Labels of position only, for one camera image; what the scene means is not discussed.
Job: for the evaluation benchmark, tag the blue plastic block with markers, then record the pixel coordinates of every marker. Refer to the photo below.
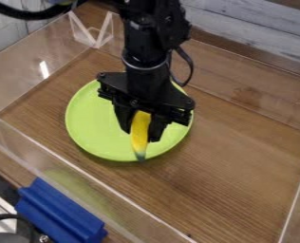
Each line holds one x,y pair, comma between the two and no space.
58,215

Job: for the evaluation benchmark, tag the green round plate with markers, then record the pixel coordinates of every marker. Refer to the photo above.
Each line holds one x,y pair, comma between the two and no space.
91,126

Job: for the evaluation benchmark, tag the clear acrylic enclosure wall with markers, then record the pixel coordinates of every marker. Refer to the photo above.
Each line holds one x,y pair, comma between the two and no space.
220,189

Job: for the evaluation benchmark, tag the clear acrylic corner bracket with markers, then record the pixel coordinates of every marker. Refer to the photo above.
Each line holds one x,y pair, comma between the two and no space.
93,37

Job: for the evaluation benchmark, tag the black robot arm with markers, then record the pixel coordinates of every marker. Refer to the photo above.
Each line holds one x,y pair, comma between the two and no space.
155,28

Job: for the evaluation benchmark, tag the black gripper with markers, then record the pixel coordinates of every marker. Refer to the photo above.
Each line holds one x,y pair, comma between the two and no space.
145,87

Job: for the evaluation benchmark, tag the yellow toy banana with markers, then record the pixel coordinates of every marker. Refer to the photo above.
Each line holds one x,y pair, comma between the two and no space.
139,134

